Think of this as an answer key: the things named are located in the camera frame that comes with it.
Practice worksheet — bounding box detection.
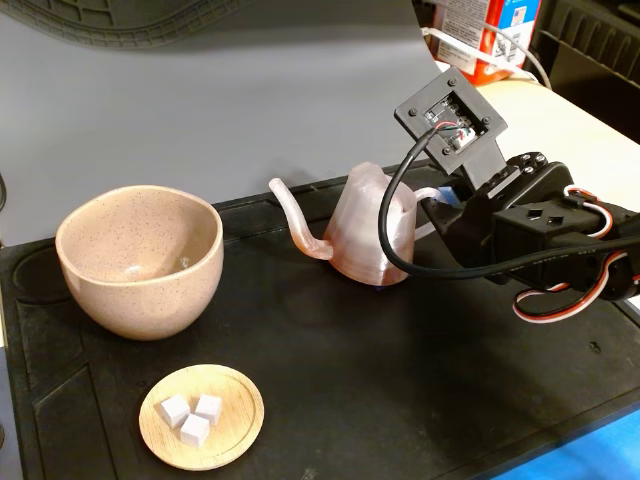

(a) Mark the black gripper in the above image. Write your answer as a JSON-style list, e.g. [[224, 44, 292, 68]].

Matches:
[[419, 152, 610, 297]]

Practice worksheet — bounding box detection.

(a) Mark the translucent pink plastic kettle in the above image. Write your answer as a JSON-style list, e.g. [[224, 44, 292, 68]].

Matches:
[[268, 161, 444, 287]]

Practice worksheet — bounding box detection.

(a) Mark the speckled beige ceramic cup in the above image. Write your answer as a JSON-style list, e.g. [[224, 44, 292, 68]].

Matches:
[[54, 184, 225, 342]]

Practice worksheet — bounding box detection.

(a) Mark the red and white carton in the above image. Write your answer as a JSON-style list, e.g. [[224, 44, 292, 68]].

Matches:
[[430, 0, 544, 87]]

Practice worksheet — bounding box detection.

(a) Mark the black silicone work mat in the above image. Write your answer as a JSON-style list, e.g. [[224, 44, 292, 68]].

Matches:
[[0, 159, 640, 480]]

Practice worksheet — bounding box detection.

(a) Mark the black plastic crate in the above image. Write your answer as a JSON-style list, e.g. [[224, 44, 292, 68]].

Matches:
[[529, 0, 640, 146]]

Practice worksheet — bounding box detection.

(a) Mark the grey silicone mat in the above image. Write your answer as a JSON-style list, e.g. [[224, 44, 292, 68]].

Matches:
[[0, 0, 451, 249]]

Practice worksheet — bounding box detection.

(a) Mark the blue mat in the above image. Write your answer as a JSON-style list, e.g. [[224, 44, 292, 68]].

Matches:
[[492, 399, 640, 480]]

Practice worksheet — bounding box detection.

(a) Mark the round wooden saucer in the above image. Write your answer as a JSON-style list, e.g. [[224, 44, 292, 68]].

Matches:
[[138, 363, 265, 472]]

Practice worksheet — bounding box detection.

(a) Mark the white sugar cube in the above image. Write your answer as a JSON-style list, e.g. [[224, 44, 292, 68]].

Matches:
[[159, 393, 191, 430], [193, 393, 223, 427], [178, 413, 211, 449]]

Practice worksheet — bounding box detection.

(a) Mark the thick black camera cable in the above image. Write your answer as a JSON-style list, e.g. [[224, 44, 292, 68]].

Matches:
[[377, 130, 640, 281]]

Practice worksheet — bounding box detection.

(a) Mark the black square camera module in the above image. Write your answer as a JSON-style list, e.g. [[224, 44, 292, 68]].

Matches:
[[393, 64, 509, 199]]

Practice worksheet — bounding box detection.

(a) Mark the red white black servo wire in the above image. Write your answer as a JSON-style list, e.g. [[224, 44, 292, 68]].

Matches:
[[513, 185, 640, 325]]

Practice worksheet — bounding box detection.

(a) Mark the white flat strap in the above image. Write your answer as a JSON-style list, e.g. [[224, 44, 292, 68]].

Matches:
[[419, 27, 539, 84]]

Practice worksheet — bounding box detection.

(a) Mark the white round cable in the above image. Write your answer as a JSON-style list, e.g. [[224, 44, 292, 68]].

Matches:
[[482, 22, 554, 91]]

